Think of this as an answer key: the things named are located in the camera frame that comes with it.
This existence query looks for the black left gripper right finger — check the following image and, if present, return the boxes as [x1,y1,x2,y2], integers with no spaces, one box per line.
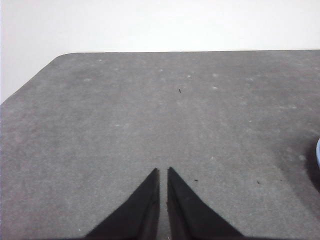
[166,166,245,240]

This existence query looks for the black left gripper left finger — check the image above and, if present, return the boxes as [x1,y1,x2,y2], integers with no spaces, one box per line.
[84,167,161,240]

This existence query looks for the blue round plate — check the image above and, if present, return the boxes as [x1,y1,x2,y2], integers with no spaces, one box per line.
[315,139,320,171]

